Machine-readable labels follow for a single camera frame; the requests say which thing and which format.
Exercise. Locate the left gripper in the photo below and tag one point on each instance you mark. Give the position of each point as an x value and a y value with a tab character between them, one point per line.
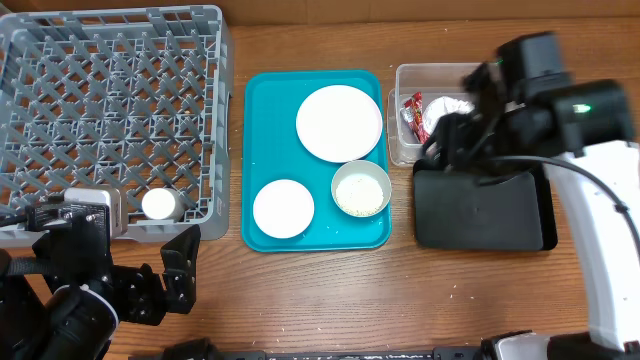
148	302

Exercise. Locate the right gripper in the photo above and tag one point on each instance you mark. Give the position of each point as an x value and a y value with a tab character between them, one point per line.
463	132

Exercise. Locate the white wrapper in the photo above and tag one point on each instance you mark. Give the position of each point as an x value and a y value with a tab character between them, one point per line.
440	107

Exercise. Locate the white cup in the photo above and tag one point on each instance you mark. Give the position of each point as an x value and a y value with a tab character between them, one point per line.
162	204

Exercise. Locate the red snack wrapper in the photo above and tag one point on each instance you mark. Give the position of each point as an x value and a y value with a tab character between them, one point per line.
412	113

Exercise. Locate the grey bowl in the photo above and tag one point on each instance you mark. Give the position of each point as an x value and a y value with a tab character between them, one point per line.
363	167

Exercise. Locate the pile of rice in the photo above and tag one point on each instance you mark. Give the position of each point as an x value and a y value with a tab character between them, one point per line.
359	195

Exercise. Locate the pink bowl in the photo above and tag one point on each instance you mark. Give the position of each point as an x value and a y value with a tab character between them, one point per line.
283	209

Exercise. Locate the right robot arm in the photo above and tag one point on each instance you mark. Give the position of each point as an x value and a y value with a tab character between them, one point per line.
583	137

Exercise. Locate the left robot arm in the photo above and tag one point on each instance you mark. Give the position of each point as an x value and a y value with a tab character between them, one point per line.
67	300

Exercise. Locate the clear plastic bin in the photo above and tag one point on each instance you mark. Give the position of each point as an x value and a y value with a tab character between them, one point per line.
433	80

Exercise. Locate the black tray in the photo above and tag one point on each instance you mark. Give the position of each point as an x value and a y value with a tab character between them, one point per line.
461	211

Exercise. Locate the large white plate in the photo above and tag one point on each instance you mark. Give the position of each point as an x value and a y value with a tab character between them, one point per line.
339	123

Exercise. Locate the teal serving tray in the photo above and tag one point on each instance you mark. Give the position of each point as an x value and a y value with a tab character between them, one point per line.
273	151

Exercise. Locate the grey plastic dish rack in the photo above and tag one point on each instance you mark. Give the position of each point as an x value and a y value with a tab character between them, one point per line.
131	99

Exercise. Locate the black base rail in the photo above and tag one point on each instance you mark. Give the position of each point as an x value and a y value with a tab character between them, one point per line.
350	355

